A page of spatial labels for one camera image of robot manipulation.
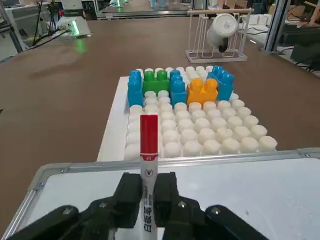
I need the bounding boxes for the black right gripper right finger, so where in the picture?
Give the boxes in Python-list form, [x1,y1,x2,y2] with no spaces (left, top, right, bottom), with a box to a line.
[152,171,270,240]

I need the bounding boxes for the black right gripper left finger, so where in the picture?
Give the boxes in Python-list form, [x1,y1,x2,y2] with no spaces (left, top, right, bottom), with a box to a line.
[7,172,144,240]

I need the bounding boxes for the red capped marker pen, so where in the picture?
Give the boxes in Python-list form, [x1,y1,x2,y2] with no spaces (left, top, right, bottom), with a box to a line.
[139,114,160,240]

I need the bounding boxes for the yellow two-stud block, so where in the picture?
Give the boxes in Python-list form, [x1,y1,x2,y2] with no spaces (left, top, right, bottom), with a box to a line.
[186,77,219,106]

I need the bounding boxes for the blue three-stud block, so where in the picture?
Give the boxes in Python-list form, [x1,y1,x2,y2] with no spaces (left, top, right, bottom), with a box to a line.
[169,69,188,109]
[207,65,235,102]
[127,69,145,108]

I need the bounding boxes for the green two-stud block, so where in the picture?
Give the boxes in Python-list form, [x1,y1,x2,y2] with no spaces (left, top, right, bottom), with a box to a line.
[143,70,171,97]

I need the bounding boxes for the white studded baseplate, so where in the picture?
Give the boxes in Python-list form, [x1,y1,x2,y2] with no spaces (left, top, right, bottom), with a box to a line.
[96,65,278,162]

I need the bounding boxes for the white cup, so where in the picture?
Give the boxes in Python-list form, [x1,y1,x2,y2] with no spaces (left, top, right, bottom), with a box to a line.
[206,13,239,53]

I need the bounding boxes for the whiteboard with metal frame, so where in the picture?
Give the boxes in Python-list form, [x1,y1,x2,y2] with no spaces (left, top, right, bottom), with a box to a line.
[0,147,320,240]

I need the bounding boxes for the black left arm base cable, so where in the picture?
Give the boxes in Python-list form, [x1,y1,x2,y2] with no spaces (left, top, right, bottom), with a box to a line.
[29,23,73,48]

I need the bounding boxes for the aluminium frame post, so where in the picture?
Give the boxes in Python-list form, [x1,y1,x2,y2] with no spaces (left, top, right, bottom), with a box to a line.
[0,0,25,55]

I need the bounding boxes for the grey aluminium camera post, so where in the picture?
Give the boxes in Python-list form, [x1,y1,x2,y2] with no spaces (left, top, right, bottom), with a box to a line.
[261,0,292,55]

